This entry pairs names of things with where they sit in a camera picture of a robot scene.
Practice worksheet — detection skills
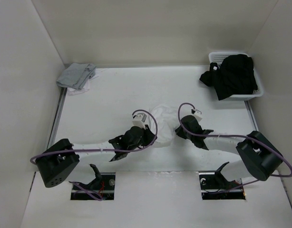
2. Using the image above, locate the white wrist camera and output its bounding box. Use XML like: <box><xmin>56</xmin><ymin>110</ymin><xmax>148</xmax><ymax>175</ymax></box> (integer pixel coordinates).
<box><xmin>132</xmin><ymin>113</ymin><xmax>147</xmax><ymax>129</ymax></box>
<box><xmin>191</xmin><ymin>108</ymin><xmax>203</xmax><ymax>122</ymax></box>

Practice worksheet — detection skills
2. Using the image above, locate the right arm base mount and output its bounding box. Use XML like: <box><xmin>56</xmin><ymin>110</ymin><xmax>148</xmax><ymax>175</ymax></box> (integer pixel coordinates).
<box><xmin>199</xmin><ymin>162</ymin><xmax>245</xmax><ymax>200</ymax></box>

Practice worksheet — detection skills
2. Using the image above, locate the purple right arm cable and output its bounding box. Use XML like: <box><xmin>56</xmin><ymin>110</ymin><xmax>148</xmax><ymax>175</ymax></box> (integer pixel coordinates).
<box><xmin>178</xmin><ymin>102</ymin><xmax>292</xmax><ymax>194</ymax></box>

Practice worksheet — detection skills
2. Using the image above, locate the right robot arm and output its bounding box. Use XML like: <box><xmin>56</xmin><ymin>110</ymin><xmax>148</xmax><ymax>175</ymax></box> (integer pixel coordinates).
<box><xmin>175</xmin><ymin>115</ymin><xmax>282</xmax><ymax>188</ymax></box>

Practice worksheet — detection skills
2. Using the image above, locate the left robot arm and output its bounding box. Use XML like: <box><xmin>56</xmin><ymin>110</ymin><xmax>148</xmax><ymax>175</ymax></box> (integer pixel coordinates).
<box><xmin>31</xmin><ymin>125</ymin><xmax>158</xmax><ymax>188</ymax></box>

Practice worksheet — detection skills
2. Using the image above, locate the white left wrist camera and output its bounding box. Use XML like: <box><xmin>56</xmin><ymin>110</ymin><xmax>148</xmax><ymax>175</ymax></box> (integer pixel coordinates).
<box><xmin>132</xmin><ymin>113</ymin><xmax>147</xmax><ymax>129</ymax></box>

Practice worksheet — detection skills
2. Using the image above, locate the white plastic basket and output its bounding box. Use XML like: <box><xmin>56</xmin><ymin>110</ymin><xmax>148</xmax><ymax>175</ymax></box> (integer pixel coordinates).
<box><xmin>208</xmin><ymin>51</ymin><xmax>264</xmax><ymax>101</ymax></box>

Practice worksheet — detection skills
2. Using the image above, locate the folded grey tank top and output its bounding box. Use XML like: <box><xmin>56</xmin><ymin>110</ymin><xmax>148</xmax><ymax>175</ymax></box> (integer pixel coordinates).
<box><xmin>56</xmin><ymin>63</ymin><xmax>96</xmax><ymax>90</ymax></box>

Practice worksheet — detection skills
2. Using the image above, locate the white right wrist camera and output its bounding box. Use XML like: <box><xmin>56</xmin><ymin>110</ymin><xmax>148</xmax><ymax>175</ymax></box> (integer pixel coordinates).
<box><xmin>191</xmin><ymin>108</ymin><xmax>203</xmax><ymax>122</ymax></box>

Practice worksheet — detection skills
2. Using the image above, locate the folded white tank top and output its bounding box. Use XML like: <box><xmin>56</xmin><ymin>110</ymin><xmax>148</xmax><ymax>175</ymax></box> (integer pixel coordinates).
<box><xmin>67</xmin><ymin>75</ymin><xmax>99</xmax><ymax>95</ymax></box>

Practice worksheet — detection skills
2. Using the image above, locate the white tank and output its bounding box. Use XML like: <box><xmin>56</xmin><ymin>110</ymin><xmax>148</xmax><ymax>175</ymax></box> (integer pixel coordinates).
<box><xmin>149</xmin><ymin>104</ymin><xmax>179</xmax><ymax>148</ymax></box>
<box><xmin>67</xmin><ymin>75</ymin><xmax>99</xmax><ymax>95</ymax></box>

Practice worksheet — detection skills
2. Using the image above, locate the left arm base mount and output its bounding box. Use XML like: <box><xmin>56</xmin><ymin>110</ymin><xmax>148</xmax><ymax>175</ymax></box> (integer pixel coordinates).
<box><xmin>70</xmin><ymin>164</ymin><xmax>116</xmax><ymax>201</ymax></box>

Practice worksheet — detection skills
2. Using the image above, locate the black tank top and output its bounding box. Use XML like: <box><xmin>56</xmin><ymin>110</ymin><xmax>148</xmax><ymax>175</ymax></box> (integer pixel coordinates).
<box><xmin>199</xmin><ymin>54</ymin><xmax>258</xmax><ymax>101</ymax></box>

